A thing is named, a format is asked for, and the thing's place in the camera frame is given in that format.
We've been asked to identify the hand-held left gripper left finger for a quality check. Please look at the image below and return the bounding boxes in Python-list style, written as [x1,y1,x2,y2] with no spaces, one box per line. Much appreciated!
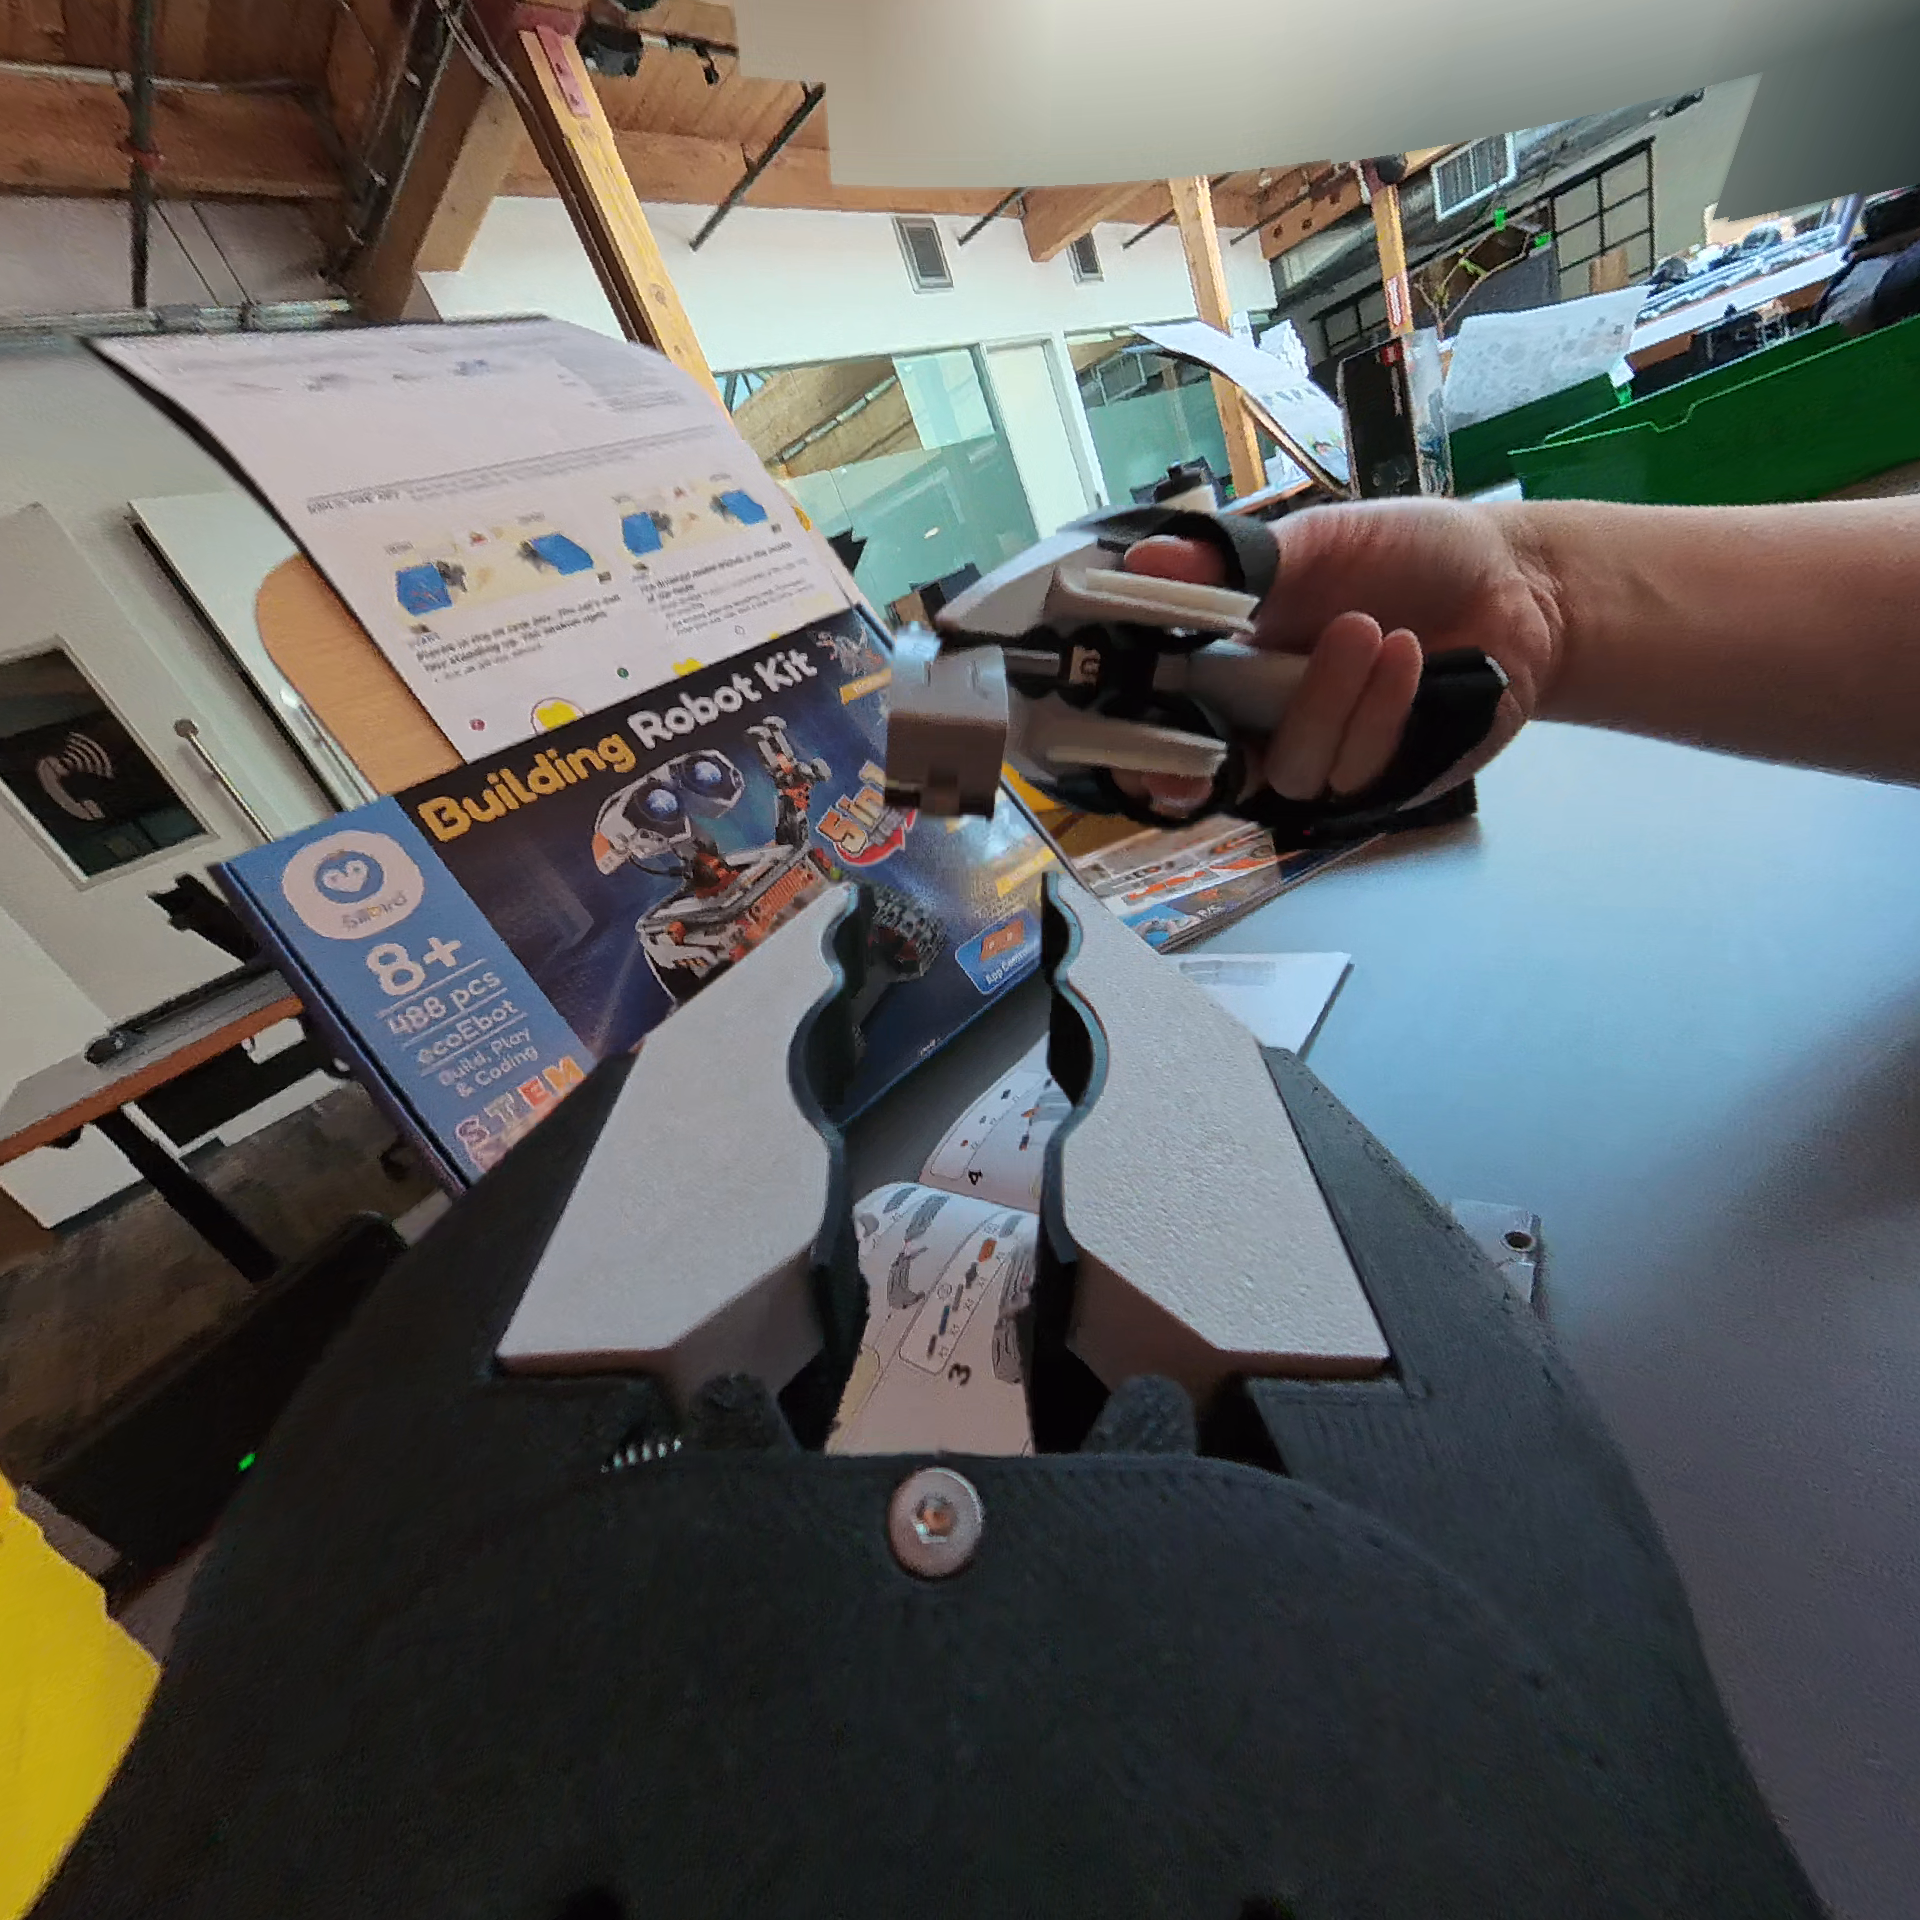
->
[497,883,874,1413]

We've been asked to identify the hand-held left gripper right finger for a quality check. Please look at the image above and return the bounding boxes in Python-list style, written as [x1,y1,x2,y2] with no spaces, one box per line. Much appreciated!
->
[1036,870,1390,1397]

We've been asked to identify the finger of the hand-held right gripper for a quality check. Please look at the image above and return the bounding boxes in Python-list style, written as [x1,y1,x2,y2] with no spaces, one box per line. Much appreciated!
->
[931,533,1107,645]
[992,701,1114,798]

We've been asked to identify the grey building block shell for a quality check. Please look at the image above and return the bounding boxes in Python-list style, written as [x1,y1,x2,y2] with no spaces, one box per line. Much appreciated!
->
[885,631,1017,821]

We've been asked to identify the grey building panel with holes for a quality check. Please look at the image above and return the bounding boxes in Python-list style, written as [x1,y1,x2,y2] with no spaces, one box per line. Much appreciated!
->
[1446,1199,1547,1309]

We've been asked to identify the grey desk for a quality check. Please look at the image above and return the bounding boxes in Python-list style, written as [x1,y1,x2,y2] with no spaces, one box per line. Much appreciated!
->
[105,718,1920,1920]

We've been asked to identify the white printed task sheet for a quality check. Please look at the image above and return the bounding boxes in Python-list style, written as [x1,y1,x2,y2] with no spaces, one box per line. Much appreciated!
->
[86,310,859,762]

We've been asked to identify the small wood-edged side desk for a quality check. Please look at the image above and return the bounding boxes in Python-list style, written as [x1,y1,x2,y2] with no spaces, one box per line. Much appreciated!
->
[0,972,318,1284]

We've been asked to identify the person's right hand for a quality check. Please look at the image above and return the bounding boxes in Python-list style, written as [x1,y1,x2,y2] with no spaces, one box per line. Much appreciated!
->
[1117,499,1570,810]

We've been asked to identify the colourful folded manual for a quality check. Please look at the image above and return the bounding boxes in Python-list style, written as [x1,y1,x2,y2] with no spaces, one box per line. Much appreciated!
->
[1073,815,1390,956]

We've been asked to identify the open building instruction booklet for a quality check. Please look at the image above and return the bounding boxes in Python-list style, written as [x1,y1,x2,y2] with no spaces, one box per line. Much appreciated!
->
[826,950,1355,1460]

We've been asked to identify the curved white printed sheet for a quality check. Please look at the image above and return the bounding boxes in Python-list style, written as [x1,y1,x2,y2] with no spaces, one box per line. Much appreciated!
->
[1131,320,1354,488]
[1446,285,1653,396]

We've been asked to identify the blue robot kit box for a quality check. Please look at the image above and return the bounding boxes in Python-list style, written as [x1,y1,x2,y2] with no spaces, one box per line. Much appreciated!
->
[217,607,1081,1191]

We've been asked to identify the green plastic bin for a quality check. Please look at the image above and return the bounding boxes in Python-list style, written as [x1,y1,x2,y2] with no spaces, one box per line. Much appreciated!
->
[1446,373,1629,494]
[1512,310,1920,508]

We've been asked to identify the black box with green light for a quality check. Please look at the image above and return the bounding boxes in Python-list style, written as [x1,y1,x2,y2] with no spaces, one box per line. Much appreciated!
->
[0,1212,409,1600]

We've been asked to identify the wooden display board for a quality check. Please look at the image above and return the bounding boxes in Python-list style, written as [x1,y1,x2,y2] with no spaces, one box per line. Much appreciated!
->
[256,551,472,798]

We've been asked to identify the white door with phone sign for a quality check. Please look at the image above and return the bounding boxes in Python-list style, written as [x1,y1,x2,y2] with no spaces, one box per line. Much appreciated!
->
[0,502,280,902]

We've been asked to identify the yellow plastic bin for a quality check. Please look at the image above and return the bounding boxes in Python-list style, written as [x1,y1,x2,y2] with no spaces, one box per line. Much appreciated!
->
[0,1476,165,1920]

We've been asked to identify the wooden post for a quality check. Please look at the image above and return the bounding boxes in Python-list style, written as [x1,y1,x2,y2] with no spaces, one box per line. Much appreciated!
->
[504,27,722,399]
[1168,175,1272,495]

